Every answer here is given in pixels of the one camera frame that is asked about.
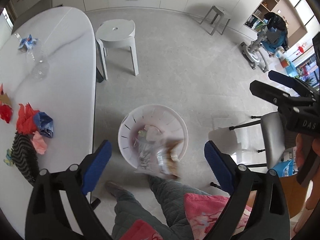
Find black foam fruit net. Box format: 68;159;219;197
11;132;40;186

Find pink paper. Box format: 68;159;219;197
31;131;47;155

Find dark blue wrapper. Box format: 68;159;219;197
33;112;54;138

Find red paper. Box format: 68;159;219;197
16;103;39;135

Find orange red snack packet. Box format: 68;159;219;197
0;83;13;124

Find clear printed plastic bag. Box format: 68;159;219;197
135;138;183;180

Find brown cardboard piece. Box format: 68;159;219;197
0;93;12;107

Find clear plastic bottle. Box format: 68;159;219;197
26;42;50;80

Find blue snack wrapper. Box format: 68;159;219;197
18;34;38;51

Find white plastic trash basket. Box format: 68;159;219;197
118;104;188;168

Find person's right hand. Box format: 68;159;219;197
291;133;319;237

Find grey black metal chair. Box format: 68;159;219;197
209;111;298;189

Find grey exercise machine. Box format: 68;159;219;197
240;25;268;73

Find pink floral jacket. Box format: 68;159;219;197
120;192;253;240

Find person's grey quilted legs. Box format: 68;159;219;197
105;174;216;240

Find wooden open bookshelf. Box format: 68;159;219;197
244;0;307;48

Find grey metal step stool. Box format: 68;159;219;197
200;5;232;36

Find white round plastic stool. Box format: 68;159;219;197
95;19;139;80

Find grey dining chair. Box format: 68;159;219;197
11;0;53;34

